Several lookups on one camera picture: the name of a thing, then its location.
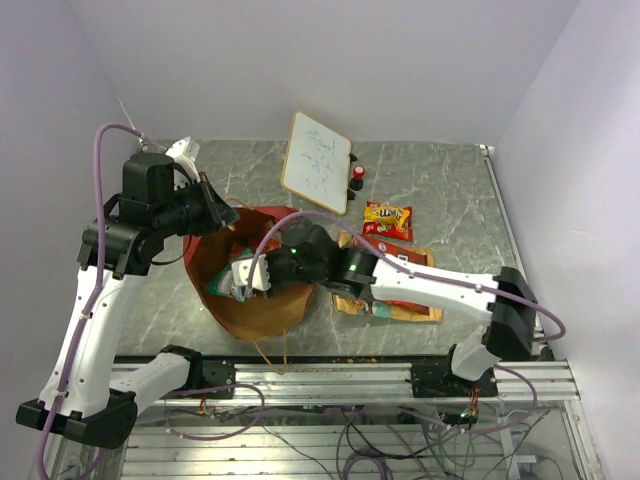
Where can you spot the yellow M&M's packet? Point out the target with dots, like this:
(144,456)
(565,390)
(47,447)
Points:
(387,215)

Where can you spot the aluminium frame rail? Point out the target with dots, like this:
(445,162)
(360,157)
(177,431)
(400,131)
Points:
(391,383)

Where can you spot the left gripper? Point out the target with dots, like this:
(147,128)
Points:
(218,213)

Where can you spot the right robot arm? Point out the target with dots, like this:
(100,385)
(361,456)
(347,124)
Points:
(502,305)

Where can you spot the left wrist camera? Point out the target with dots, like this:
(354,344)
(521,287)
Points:
(184,152)

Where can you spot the small whiteboard yellow frame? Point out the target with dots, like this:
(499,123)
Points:
(317,164)

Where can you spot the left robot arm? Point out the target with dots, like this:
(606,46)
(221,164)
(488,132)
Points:
(163,195)

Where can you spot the gold crispy snack bag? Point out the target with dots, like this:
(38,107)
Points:
(395,310)

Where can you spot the red KitKat packet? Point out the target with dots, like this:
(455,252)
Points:
(388,231)

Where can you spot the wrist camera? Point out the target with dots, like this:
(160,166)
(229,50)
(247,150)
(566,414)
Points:
(252,273)
(184,152)

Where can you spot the teal snack packet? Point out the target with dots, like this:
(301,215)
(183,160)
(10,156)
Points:
(223,285)

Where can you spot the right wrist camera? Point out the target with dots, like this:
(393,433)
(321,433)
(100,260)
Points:
(252,273)

